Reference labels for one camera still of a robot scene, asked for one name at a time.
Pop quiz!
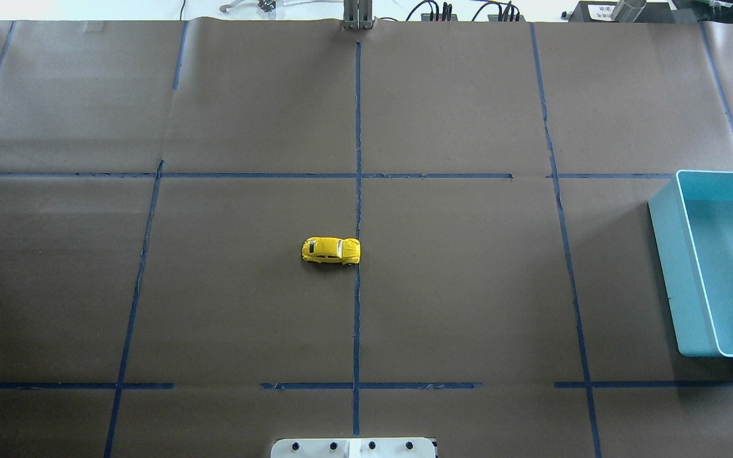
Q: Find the aluminium frame post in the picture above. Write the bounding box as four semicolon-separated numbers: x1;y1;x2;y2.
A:
342;0;375;30

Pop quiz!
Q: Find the black box under cup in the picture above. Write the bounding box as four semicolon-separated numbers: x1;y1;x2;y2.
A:
561;1;674;24

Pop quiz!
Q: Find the brown paper table cover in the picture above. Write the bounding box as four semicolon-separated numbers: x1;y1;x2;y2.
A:
0;18;733;457

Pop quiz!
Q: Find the black power strip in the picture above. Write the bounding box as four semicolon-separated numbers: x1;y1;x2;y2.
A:
407;1;459;22
488;2;526;22

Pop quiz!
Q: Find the teal plastic storage bin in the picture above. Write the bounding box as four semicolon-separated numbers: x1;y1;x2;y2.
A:
648;169;733;357

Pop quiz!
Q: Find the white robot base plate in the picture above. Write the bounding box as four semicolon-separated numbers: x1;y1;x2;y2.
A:
270;437;438;457

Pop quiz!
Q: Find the yellow beetle toy car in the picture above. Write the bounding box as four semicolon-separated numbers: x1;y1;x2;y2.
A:
302;237;361;266

